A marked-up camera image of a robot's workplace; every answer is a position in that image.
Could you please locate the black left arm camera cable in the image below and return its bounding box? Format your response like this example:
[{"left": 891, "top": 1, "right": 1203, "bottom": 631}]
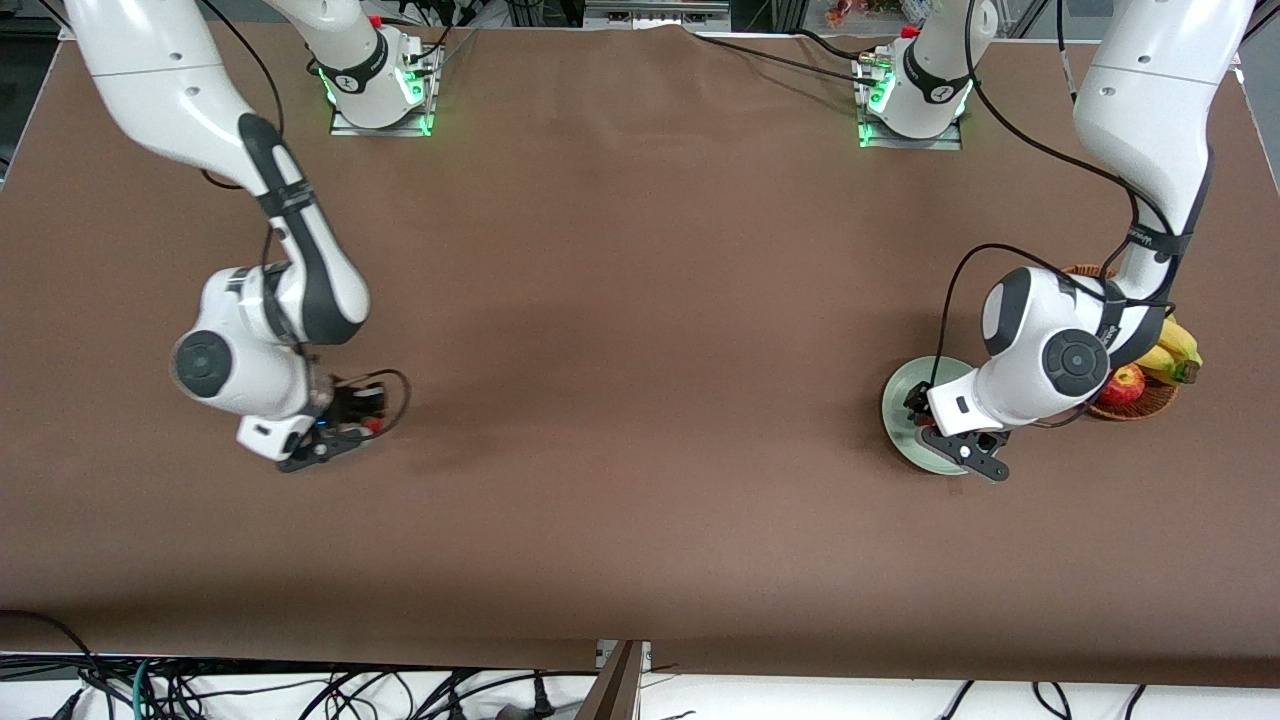
[{"left": 933, "top": 0, "right": 1176, "bottom": 391}]

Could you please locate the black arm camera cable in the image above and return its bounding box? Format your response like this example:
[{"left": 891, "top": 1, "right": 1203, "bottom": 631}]
[
  {"left": 933, "top": 0, "right": 1176, "bottom": 391},
  {"left": 195, "top": 0, "right": 413, "bottom": 441}
]

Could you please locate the red orange toy pile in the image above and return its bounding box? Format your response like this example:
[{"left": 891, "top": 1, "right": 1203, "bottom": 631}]
[{"left": 825, "top": 0, "right": 906, "bottom": 29}]

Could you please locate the brown table cover sheet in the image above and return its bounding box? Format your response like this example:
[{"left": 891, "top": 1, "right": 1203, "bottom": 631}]
[{"left": 0, "top": 18, "right": 1280, "bottom": 689}]

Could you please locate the black curved floor cable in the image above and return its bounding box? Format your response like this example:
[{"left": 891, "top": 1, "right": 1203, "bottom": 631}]
[{"left": 0, "top": 608, "right": 111, "bottom": 720}]

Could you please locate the red yellow apple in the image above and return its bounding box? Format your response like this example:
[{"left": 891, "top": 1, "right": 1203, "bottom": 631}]
[{"left": 1098, "top": 363, "right": 1147, "bottom": 406}]

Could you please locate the black arm base cable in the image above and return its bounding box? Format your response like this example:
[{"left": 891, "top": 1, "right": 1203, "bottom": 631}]
[{"left": 683, "top": 28, "right": 881, "bottom": 89}]

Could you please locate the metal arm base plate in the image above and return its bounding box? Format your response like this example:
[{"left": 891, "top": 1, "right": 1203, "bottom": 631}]
[
  {"left": 330, "top": 108, "right": 438, "bottom": 138},
  {"left": 860, "top": 120, "right": 966, "bottom": 151}
]

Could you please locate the black floor cable bundle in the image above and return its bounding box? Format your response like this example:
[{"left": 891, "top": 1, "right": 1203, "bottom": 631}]
[{"left": 150, "top": 662, "right": 526, "bottom": 720}]

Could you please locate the grey metal device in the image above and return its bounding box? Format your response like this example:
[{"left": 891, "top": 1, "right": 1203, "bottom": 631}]
[{"left": 583, "top": 0, "right": 733, "bottom": 29}]

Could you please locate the brown wooden beam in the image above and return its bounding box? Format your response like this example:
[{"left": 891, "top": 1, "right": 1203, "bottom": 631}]
[{"left": 575, "top": 640, "right": 646, "bottom": 720}]

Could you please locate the brown wicker basket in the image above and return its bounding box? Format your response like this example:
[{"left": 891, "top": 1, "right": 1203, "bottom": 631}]
[{"left": 1058, "top": 264, "right": 1181, "bottom": 422}]

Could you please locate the yellow banana bunch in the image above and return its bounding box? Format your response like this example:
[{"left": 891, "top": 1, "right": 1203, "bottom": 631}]
[{"left": 1135, "top": 315, "right": 1203, "bottom": 386}]

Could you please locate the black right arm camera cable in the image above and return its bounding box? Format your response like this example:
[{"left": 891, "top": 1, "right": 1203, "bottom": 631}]
[{"left": 195, "top": 0, "right": 413, "bottom": 441}]

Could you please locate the mint green round plate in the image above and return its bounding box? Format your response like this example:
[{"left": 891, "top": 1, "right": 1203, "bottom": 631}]
[{"left": 880, "top": 355, "right": 1004, "bottom": 477}]

